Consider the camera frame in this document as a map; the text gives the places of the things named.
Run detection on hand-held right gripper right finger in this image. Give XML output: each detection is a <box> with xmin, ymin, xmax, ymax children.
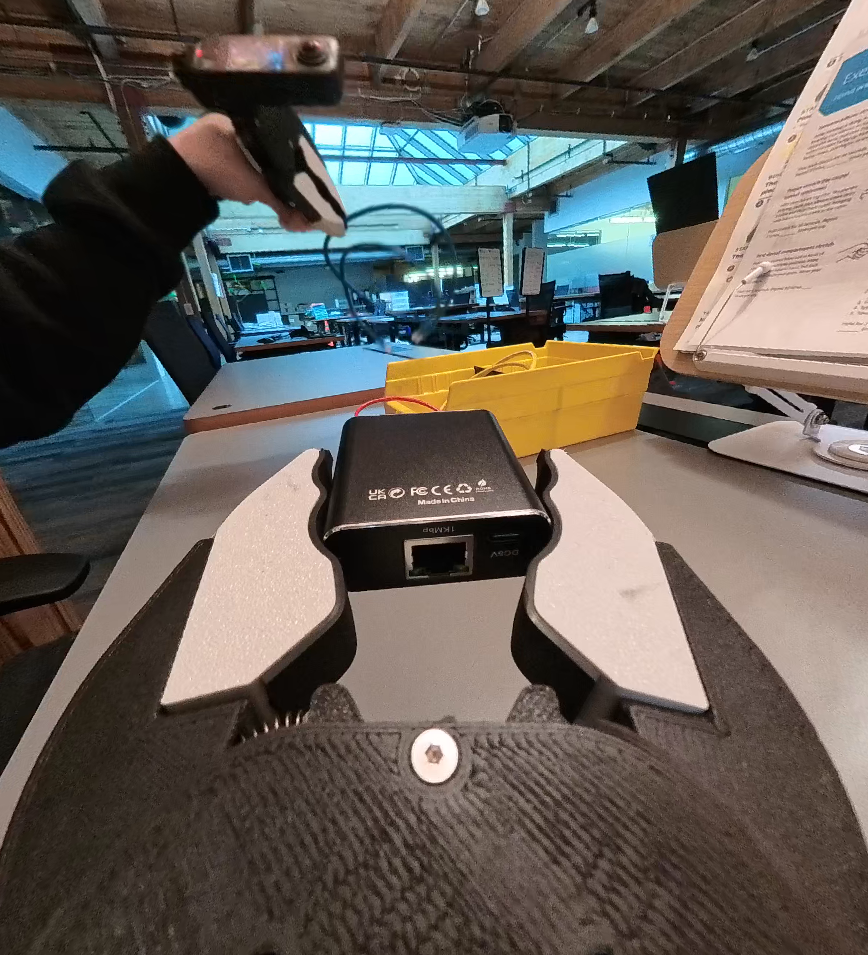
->
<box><xmin>511</xmin><ymin>448</ymin><xmax>711</xmax><ymax>725</ymax></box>

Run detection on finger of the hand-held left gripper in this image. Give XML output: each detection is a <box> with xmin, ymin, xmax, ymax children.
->
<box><xmin>291</xmin><ymin>138</ymin><xmax>349</xmax><ymax>238</ymax></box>

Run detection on black office chair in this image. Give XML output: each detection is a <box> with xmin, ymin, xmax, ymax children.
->
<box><xmin>0</xmin><ymin>552</ymin><xmax>92</xmax><ymax>852</ymax></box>

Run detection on wooden document stand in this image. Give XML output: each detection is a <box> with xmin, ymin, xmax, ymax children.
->
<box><xmin>650</xmin><ymin>0</ymin><xmax>868</xmax><ymax>504</ymax></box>

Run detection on person's left forearm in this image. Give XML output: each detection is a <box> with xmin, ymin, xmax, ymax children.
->
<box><xmin>0</xmin><ymin>138</ymin><xmax>220</xmax><ymax>460</ymax></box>

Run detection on grey table with wooden edge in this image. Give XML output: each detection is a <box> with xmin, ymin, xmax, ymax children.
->
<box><xmin>184</xmin><ymin>343</ymin><xmax>457</xmax><ymax>435</ymax></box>

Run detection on blue network cable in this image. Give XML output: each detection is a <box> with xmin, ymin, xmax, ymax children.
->
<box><xmin>324</xmin><ymin>205</ymin><xmax>459</xmax><ymax>346</ymax></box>

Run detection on yellow network cable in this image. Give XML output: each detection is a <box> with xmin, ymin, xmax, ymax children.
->
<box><xmin>475</xmin><ymin>351</ymin><xmax>538</xmax><ymax>378</ymax></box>

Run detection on printed instruction sheet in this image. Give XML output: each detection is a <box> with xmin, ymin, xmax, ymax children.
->
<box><xmin>676</xmin><ymin>0</ymin><xmax>868</xmax><ymax>367</ymax></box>

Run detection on grey desk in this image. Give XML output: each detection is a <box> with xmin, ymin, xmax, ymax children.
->
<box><xmin>0</xmin><ymin>418</ymin><xmax>868</xmax><ymax>911</ymax></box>

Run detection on black monitor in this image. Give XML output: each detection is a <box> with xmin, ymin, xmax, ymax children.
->
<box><xmin>646</xmin><ymin>153</ymin><xmax>720</xmax><ymax>236</ymax></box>

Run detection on red network cable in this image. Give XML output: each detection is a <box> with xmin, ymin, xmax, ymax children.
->
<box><xmin>354</xmin><ymin>397</ymin><xmax>442</xmax><ymax>419</ymax></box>

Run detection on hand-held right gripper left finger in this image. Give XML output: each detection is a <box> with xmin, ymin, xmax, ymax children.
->
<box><xmin>158</xmin><ymin>446</ymin><xmax>358</xmax><ymax>710</ymax></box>

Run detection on yellow storage bin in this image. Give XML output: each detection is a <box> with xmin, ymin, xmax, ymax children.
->
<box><xmin>384</xmin><ymin>339</ymin><xmax>660</xmax><ymax>458</ymax></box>

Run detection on black network splitter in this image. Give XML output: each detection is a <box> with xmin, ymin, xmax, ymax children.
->
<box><xmin>322</xmin><ymin>409</ymin><xmax>553</xmax><ymax>594</ymax></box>

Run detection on ceiling projector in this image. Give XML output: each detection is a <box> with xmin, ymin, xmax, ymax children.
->
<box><xmin>458</xmin><ymin>112</ymin><xmax>519</xmax><ymax>154</ymax></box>

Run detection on person's left hand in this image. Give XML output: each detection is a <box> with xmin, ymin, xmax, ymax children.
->
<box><xmin>168</xmin><ymin>112</ymin><xmax>317</xmax><ymax>234</ymax></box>

